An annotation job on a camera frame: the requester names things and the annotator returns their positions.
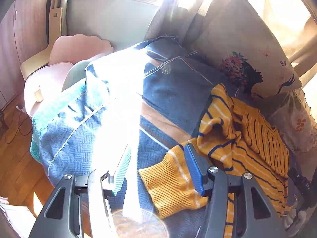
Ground white plush toy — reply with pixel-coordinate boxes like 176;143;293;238
283;208;307;233

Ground yellow striped knit sweater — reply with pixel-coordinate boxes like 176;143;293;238
137;83;289;237

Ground black floor cable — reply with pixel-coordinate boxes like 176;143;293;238
3;104;33;144

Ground white floral leaf pillow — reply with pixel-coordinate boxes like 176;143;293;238
269;89;316;155

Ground cream pillow with woman print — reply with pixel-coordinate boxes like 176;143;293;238
194;0;302;98

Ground blue plaid bed sheet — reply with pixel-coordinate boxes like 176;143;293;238
30;35;248;238

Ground pink shell-shaped chair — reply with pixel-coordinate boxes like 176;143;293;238
24;34;114;117

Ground wooden wardrobe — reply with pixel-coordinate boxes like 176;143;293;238
1;0;48;108

